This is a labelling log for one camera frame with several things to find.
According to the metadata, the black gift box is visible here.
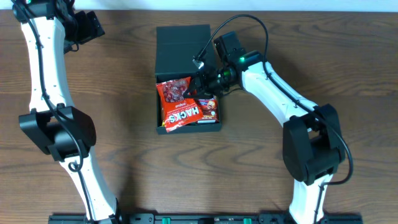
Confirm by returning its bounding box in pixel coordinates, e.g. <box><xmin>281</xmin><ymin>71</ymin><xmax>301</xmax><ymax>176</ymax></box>
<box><xmin>154</xmin><ymin>24</ymin><xmax>222</xmax><ymax>134</ymax></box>

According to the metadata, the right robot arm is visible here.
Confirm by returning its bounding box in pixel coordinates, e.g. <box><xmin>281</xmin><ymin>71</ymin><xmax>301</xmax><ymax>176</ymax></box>
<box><xmin>184</xmin><ymin>32</ymin><xmax>353</xmax><ymax>223</ymax></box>

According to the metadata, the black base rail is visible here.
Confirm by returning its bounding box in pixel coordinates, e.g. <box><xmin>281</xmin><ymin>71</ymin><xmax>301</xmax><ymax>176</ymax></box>
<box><xmin>48</xmin><ymin>212</ymin><xmax>364</xmax><ymax>224</ymax></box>

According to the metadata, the red Hello Panda box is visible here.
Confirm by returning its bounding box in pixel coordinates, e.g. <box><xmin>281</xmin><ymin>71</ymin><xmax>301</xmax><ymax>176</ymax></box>
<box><xmin>195</xmin><ymin>97</ymin><xmax>219</xmax><ymax>124</ymax></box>

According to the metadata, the red Hacks candy bag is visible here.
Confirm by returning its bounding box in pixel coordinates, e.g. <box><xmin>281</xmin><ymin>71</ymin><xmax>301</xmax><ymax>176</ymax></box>
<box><xmin>156</xmin><ymin>77</ymin><xmax>203</xmax><ymax>133</ymax></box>

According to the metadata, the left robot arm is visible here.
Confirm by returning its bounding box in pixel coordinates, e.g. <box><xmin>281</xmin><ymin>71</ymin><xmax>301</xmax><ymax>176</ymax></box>
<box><xmin>12</xmin><ymin>1</ymin><xmax>123</xmax><ymax>223</ymax></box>

